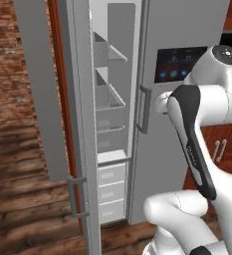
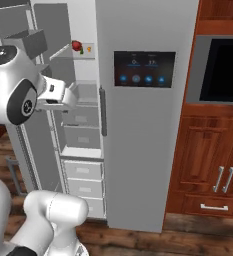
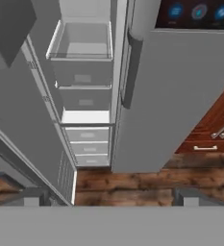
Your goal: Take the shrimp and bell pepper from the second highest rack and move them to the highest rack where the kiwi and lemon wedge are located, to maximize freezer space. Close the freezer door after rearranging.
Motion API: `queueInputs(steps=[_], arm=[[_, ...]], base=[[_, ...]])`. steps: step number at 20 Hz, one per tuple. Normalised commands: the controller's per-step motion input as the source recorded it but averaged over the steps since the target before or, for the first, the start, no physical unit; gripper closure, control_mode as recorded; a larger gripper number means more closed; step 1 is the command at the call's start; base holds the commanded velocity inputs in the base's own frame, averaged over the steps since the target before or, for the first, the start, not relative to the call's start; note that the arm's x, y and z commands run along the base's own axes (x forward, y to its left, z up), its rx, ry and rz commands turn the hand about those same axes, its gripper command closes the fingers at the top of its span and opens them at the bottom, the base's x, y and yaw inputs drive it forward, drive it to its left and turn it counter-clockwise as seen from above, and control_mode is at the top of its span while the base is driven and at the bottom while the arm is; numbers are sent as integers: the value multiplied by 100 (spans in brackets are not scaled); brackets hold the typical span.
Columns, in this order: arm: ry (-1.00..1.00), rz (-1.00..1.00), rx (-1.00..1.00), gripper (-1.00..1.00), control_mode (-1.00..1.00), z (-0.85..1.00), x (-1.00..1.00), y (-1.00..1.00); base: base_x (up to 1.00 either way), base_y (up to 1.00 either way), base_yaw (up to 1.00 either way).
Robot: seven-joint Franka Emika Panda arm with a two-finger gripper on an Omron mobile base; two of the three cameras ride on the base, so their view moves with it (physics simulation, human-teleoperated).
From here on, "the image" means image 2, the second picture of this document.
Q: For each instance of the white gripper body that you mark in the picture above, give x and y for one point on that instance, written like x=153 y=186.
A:
x=71 y=98

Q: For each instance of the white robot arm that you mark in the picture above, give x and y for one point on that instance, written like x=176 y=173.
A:
x=8 y=83

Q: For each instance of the grey freezer drawer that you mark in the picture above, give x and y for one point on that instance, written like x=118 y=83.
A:
x=83 y=137
x=83 y=117

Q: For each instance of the white freezer rack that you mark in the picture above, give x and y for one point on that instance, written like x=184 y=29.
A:
x=84 y=55

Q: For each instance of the red bell pepper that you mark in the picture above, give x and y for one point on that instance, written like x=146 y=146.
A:
x=76 y=45

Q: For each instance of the grey door bin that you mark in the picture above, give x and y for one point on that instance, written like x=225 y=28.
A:
x=29 y=41

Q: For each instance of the white freezer drawer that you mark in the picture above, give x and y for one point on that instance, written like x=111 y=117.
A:
x=83 y=170
x=85 y=188
x=96 y=207

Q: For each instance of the grey fridge freezer body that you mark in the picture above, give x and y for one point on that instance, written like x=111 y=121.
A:
x=84 y=23

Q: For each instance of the grey freezer door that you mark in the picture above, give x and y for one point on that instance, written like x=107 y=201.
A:
x=51 y=23

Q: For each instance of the grey fridge door with screen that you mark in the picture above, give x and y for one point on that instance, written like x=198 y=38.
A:
x=138 y=150

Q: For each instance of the grey built-in oven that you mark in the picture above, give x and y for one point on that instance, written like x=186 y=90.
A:
x=221 y=70

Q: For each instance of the brown wooden drawer front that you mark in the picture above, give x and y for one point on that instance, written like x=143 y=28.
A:
x=191 y=205

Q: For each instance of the brown wooden overhead cupboard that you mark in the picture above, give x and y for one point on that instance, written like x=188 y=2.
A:
x=221 y=13

